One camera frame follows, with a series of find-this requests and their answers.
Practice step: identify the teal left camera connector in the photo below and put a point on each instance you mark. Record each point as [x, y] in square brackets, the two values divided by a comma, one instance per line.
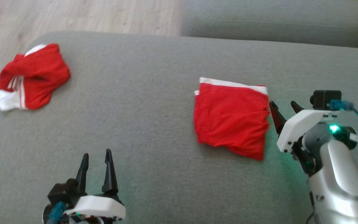
[57, 213]

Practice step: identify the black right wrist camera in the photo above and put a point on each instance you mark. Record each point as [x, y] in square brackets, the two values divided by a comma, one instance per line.
[325, 98]

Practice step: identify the large grey sofa cushion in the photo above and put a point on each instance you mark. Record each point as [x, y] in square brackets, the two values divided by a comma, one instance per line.
[135, 124]

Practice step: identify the teal right camera connector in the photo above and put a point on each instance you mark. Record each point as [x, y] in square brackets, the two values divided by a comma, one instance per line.
[342, 105]

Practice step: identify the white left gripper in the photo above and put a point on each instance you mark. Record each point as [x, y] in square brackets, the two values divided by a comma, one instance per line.
[98, 207]

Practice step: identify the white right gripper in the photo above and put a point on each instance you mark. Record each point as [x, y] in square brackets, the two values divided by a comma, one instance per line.
[300, 124]

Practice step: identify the teal camera connector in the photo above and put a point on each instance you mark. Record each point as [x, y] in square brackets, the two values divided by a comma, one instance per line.
[57, 213]
[342, 105]

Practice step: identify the red shorts white hem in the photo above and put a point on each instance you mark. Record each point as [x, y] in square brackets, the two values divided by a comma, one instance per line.
[228, 118]

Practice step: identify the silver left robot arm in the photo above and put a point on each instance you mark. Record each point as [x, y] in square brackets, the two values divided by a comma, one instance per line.
[85, 220]

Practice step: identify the red basketball jersey white sleeves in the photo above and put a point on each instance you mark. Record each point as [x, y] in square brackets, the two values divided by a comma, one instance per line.
[39, 71]

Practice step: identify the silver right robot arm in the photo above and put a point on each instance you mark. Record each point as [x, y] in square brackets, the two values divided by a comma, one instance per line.
[337, 180]

